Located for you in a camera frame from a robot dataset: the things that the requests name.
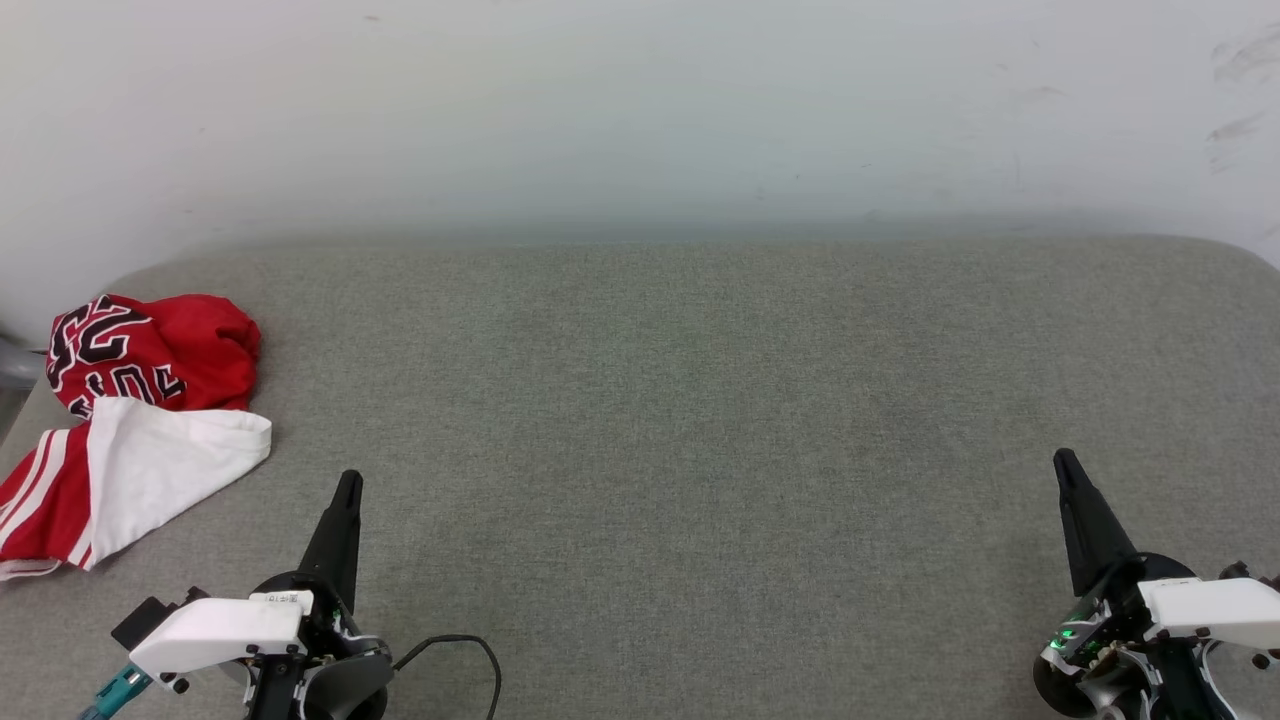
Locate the red and white jersey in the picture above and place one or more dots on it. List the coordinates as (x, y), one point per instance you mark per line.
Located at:
(180, 350)

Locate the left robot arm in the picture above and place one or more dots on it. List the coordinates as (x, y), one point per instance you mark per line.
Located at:
(345, 685)

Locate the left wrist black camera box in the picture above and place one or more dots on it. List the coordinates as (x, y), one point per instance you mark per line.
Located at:
(150, 620)

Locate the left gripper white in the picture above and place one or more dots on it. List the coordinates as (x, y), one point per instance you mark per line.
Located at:
(215, 630)

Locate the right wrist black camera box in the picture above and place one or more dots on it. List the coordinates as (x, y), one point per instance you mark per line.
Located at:
(1240, 572)

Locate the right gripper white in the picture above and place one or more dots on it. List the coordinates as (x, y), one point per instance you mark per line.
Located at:
(1215, 605)

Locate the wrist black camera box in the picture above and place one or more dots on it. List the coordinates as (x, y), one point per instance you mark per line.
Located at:
(1240, 572)
(150, 620)

